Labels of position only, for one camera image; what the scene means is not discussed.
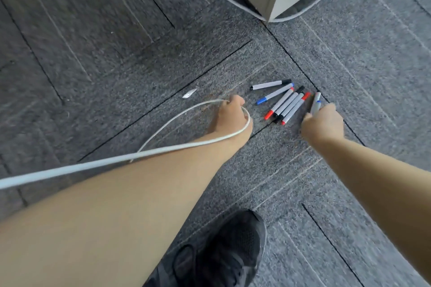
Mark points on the person's right hand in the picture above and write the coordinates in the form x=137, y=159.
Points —
x=323, y=125

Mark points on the person's left hand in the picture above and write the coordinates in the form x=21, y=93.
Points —
x=232, y=118

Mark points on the bunch of white markers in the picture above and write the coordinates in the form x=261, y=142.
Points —
x=286, y=105

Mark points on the person's right forearm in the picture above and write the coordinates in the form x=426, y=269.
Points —
x=380, y=182

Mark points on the person's left forearm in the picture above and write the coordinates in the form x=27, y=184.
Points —
x=118, y=212

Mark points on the person's right black shoe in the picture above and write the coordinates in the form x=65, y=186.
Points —
x=229, y=249

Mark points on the small white paper scrap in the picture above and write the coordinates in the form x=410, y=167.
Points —
x=189, y=93

